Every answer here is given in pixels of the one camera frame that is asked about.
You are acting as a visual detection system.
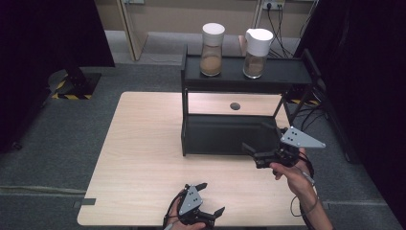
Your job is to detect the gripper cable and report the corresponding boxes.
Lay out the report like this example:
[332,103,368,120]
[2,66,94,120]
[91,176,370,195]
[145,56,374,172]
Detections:
[162,189,188,230]
[289,152,321,219]

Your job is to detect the white wall socket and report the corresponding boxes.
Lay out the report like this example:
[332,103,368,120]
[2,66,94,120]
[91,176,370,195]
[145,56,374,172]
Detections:
[261,0,286,11]

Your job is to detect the black stand base striped tape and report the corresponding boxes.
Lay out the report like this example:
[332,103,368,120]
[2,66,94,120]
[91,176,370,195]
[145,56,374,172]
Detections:
[47,67,103,101]

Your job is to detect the white upright post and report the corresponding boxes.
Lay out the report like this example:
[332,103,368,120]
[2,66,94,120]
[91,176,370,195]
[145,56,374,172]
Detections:
[253,0,266,31]

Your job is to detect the black curtain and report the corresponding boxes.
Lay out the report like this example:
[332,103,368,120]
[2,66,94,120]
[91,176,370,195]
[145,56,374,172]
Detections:
[299,0,406,228]
[0,0,117,155]

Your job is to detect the beige wooden panel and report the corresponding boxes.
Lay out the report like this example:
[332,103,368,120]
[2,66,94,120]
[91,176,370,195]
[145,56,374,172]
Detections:
[115,0,149,61]

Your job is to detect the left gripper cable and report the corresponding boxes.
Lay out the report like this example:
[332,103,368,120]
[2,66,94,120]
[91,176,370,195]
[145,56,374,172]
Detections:
[162,189,188,230]

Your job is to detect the black floor cables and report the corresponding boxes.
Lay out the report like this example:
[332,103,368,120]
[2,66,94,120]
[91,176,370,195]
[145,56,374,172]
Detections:
[285,90,329,133]

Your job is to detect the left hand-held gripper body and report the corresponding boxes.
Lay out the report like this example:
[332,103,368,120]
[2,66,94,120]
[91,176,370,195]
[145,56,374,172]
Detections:
[176,185,218,230]

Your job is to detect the glass spice jar spouted white cap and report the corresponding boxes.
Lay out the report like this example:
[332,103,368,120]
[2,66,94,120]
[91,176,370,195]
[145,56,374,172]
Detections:
[242,28,275,80]

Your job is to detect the black metal two-tier shelf rack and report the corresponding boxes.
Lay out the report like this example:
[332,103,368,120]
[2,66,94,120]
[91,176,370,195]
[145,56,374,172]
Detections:
[180,44,320,157]

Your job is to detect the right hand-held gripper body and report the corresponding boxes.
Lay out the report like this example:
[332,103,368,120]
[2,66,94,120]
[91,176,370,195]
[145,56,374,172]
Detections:
[253,126,327,170]

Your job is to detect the person's left hand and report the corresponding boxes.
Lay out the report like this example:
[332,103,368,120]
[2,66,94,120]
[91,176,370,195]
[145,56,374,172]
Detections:
[166,198,207,230]

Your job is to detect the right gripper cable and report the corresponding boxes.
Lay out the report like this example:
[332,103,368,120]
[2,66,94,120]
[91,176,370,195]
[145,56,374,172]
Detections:
[289,152,321,219]

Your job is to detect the thin dark wall cable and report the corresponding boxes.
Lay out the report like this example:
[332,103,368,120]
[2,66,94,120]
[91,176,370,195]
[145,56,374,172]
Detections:
[299,0,320,37]

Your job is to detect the black wall cable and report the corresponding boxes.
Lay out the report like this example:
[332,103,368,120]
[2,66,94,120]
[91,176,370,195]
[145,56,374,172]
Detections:
[267,4,285,58]
[277,4,290,57]

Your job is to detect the person's right hand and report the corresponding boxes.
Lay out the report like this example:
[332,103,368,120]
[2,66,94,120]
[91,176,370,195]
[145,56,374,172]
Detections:
[269,147,316,199]

